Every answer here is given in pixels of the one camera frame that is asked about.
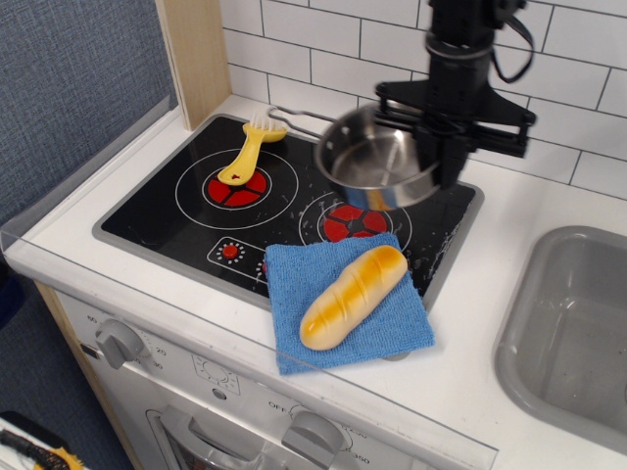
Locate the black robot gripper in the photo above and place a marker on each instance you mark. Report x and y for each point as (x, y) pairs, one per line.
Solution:
(454, 112)

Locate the stainless steel pot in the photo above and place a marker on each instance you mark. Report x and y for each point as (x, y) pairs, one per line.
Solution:
(370, 166)

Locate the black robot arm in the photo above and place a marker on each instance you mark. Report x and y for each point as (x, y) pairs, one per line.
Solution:
(462, 25)

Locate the black toy stove top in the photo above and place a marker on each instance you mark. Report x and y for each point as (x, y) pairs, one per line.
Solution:
(183, 218)

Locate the toy bread loaf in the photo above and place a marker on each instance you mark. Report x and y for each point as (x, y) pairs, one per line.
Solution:
(352, 297)

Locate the yellow dish brush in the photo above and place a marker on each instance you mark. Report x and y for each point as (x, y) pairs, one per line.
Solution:
(258, 130)

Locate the grey sink basin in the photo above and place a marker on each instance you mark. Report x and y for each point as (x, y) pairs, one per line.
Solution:
(561, 357)

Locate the grey right oven knob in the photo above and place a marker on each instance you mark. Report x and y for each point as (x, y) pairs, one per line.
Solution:
(314, 438)

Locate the grey oven knob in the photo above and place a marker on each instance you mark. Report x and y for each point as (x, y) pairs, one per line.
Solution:
(118, 343)
(314, 438)

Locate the white toy oven front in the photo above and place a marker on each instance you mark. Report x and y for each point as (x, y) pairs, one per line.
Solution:
(181, 410)

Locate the grey left oven knob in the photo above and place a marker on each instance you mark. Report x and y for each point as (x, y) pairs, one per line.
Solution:
(118, 343)

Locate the yellow black object bottom left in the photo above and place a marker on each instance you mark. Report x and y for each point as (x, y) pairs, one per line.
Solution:
(49, 459)

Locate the wooden post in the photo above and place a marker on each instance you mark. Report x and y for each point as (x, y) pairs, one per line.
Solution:
(195, 44)

